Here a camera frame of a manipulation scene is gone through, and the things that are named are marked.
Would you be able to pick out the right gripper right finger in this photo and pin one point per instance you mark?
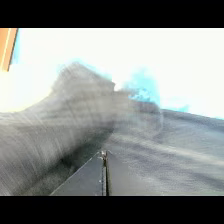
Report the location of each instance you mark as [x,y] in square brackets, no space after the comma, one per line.
[124,180]

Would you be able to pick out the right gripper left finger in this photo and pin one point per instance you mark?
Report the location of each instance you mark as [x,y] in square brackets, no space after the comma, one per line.
[87,179]

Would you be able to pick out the grey garment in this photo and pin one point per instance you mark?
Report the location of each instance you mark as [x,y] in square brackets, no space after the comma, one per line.
[100,123]

